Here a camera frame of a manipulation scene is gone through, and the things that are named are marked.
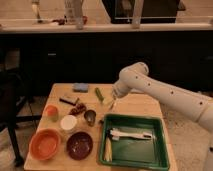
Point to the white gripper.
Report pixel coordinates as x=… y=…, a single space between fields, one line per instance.
x=119 y=91

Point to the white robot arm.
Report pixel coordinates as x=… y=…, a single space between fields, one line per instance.
x=197 y=107

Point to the green plastic tray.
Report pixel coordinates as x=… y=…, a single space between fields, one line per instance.
x=130 y=152

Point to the small metal spoon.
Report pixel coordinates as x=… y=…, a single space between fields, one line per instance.
x=111 y=106

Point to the metal cup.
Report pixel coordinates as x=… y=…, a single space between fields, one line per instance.
x=90 y=117

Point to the blue sponge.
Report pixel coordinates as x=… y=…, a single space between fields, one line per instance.
x=81 y=87

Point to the brown dried fruit cluster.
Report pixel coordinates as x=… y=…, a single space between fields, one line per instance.
x=78 y=109

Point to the white round container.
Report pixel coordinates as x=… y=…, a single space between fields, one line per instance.
x=68 y=123

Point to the yellow corn cob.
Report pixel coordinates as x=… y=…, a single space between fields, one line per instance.
x=108 y=150

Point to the dark red bowl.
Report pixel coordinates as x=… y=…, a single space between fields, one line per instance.
x=79 y=145

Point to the small orange cup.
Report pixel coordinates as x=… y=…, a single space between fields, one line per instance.
x=52 y=112

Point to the orange bowl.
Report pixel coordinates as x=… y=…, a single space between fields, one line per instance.
x=44 y=144

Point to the black chair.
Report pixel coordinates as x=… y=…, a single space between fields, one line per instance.
x=9 y=107

